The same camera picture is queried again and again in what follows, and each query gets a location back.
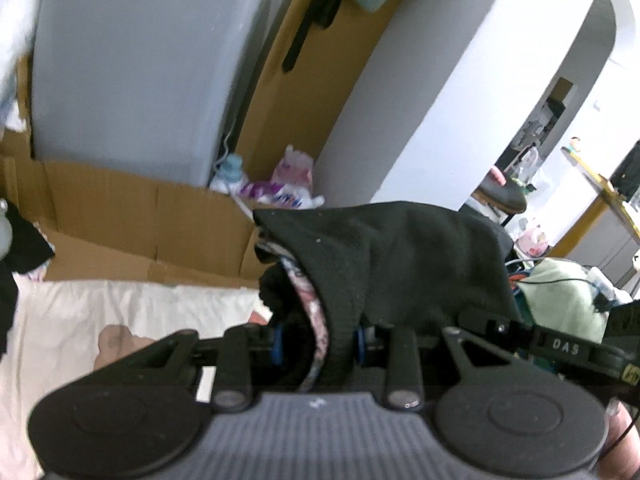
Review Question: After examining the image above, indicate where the pink purple plastic package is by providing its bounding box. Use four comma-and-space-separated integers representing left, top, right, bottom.
239, 144, 326, 209

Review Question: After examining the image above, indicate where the brown cardboard box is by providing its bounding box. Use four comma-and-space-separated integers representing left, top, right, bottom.
0, 0, 416, 288

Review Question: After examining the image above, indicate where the black hanging strap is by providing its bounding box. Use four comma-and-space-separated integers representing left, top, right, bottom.
281, 0, 358, 73

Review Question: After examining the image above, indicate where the black garment with floral lining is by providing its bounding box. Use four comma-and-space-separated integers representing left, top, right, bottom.
252, 201, 523, 395

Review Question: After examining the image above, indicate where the person's right hand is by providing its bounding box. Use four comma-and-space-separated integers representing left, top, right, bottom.
597, 399, 640, 480

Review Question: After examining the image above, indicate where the large pale grey tub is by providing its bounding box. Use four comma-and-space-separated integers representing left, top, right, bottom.
30, 0, 303, 188

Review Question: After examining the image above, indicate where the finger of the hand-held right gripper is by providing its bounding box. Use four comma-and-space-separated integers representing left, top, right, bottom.
456, 306, 539, 362

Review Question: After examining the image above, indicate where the white pillow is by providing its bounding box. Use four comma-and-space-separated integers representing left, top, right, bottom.
0, 0, 48, 133

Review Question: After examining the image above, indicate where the dark round stool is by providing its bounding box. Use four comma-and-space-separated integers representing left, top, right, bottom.
472, 166, 529, 226

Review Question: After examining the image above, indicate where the bottle with blue cap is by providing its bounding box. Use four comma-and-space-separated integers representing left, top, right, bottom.
210, 154, 247, 195

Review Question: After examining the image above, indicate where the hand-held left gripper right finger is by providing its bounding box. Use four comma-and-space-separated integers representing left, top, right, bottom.
351, 325, 506, 411

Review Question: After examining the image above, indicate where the light green cloth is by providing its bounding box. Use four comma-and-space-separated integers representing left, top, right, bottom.
515, 257, 610, 345

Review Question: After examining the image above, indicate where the black clothes pile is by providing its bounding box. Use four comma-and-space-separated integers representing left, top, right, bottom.
0, 205, 56, 356

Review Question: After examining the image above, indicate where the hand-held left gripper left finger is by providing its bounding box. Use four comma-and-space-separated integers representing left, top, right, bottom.
107, 321, 288, 411

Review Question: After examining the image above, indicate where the cream bear print blanket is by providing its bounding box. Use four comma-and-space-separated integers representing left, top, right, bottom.
0, 275, 275, 480

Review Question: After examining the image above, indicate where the yellow edged table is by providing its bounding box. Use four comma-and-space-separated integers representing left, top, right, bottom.
560, 145, 640, 261

